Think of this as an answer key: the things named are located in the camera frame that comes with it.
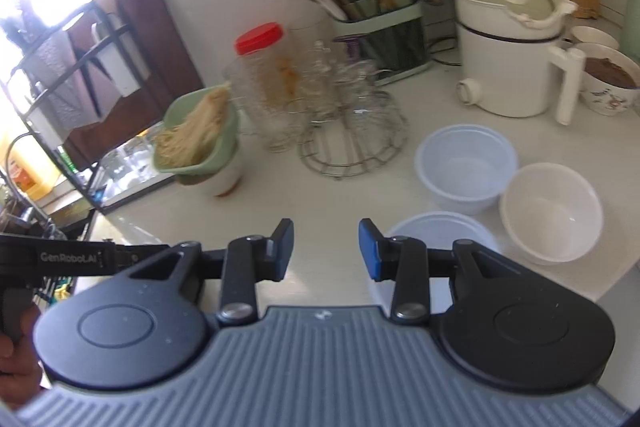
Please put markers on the red lid plastic jar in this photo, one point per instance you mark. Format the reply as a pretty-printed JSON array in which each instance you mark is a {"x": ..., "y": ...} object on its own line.
[{"x": 268, "y": 83}]

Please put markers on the green chopstick holder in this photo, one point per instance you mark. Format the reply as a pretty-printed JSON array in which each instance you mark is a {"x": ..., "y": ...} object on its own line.
[{"x": 392, "y": 39}]

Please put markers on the dry noodles bundle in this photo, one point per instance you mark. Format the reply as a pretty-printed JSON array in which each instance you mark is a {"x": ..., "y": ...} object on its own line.
[{"x": 195, "y": 131}]

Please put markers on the green basket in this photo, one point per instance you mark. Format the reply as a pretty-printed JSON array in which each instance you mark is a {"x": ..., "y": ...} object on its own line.
[{"x": 200, "y": 141}]

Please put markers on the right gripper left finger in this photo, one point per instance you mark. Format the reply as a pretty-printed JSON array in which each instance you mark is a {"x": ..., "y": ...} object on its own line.
[{"x": 248, "y": 261}]

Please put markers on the person's left hand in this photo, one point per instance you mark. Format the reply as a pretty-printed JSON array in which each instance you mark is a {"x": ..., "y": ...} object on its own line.
[{"x": 20, "y": 370}]

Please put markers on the white utensil cup right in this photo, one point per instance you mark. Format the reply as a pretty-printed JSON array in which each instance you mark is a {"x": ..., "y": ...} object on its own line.
[{"x": 113, "y": 62}]

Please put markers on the brown cutting board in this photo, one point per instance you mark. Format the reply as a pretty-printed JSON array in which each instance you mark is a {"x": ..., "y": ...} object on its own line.
[{"x": 172, "y": 74}]

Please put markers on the small white bowl far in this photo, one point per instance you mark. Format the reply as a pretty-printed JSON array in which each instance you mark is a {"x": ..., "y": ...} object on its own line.
[{"x": 588, "y": 34}]

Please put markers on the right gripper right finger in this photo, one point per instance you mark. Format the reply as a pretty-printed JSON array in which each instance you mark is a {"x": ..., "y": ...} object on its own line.
[{"x": 404, "y": 261}]

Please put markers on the yellow detergent jug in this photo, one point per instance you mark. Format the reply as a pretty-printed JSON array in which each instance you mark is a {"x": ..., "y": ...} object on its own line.
[{"x": 32, "y": 172}]

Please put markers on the white ceramic bowl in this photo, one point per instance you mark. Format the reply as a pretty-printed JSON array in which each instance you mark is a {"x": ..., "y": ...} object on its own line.
[{"x": 551, "y": 213}]

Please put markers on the purple plastic item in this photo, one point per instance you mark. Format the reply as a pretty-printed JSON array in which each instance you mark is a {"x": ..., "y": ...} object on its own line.
[{"x": 350, "y": 44}]

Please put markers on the white drip tray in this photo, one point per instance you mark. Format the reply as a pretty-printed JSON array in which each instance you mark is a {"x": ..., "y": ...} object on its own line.
[{"x": 127, "y": 173}]

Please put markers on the wire glass holder rack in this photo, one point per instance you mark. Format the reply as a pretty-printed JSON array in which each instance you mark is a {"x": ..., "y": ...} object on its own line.
[{"x": 345, "y": 125}]

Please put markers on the black dish rack shelf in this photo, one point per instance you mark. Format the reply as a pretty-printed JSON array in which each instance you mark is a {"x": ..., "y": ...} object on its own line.
[{"x": 59, "y": 85}]

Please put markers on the white electric cooking pot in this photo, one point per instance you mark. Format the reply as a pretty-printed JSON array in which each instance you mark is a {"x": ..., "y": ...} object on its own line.
[{"x": 512, "y": 60}]

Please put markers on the floral bowl with brown food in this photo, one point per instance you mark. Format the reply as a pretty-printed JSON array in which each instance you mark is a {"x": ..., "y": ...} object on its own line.
[{"x": 610, "y": 80}]

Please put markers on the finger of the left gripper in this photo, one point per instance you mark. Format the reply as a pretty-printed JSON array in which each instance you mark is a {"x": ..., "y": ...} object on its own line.
[{"x": 126, "y": 256}]

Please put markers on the white bowl under basket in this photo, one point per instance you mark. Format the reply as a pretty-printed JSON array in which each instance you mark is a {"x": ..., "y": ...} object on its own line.
[{"x": 218, "y": 184}]

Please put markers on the translucent plastic bowl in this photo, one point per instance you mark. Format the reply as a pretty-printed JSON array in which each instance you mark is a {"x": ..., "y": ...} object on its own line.
[
  {"x": 466, "y": 167},
  {"x": 439, "y": 229}
]

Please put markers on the mint green kettle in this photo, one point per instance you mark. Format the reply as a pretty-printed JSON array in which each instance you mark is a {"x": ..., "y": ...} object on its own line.
[{"x": 630, "y": 35}]

